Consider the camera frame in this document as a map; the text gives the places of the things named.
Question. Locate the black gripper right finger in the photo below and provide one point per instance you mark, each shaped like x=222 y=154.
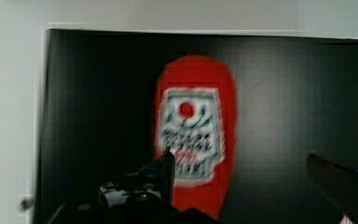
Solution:
x=339 y=184

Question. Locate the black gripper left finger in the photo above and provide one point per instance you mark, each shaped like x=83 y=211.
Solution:
x=155 y=179

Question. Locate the red plush ketchup bottle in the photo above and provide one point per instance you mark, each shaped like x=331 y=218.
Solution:
x=195 y=117

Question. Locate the black oven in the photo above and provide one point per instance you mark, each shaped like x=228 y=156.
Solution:
x=140 y=128

